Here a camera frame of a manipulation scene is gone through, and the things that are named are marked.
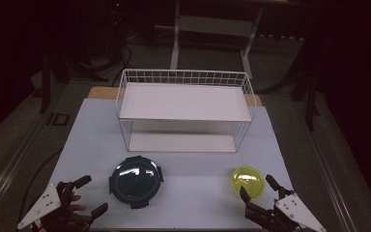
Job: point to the person's left hand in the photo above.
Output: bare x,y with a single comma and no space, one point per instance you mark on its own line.
75,206

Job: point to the metal floor rail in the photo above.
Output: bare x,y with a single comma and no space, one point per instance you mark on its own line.
331,167
9,164

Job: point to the pale table cover sheet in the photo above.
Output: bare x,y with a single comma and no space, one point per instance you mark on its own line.
190,199

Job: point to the white metal stand frame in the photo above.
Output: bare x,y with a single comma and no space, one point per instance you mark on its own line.
175,48

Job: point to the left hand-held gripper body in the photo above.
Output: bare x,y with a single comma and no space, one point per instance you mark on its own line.
45,201

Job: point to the glass container with dark lid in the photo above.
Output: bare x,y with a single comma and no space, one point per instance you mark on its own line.
136,182

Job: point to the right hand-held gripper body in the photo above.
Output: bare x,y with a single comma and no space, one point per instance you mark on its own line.
293,209

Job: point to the floor socket plate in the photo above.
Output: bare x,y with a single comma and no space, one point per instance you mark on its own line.
58,119

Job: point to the yellow-green plastic bowl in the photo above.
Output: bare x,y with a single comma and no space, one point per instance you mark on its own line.
249,180

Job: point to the black stand leg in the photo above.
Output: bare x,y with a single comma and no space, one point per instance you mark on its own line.
310,96
45,83

